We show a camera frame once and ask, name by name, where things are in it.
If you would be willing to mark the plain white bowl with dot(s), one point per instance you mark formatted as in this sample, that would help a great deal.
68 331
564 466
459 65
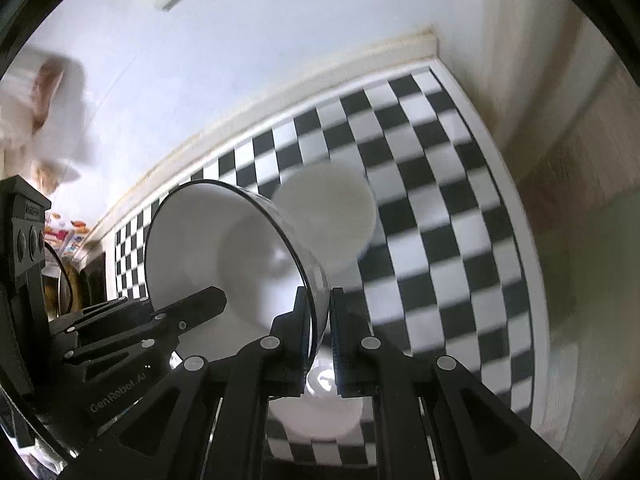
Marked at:
330 210

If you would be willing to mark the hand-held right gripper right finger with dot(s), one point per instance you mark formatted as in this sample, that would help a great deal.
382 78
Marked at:
336 340

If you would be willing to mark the plastic bag with red contents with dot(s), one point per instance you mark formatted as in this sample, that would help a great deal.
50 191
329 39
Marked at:
50 90

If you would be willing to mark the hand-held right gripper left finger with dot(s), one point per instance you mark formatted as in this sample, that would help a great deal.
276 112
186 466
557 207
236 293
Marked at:
300 332

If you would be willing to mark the white bowl with blue pattern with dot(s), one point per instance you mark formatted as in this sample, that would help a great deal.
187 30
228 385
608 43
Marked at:
320 420

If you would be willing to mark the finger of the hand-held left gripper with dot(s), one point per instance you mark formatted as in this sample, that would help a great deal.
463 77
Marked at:
195 305
110 312

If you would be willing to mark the small plastic bag orange contents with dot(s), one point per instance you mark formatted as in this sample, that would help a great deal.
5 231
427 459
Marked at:
45 176

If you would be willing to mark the black white checkered tablecloth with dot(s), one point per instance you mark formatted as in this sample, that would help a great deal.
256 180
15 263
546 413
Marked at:
425 210

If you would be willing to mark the colourful wall stickers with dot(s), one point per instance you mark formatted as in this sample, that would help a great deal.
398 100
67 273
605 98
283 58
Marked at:
70 240

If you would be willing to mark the white bowl with dark rim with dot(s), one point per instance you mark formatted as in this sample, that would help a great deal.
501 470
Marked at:
200 240

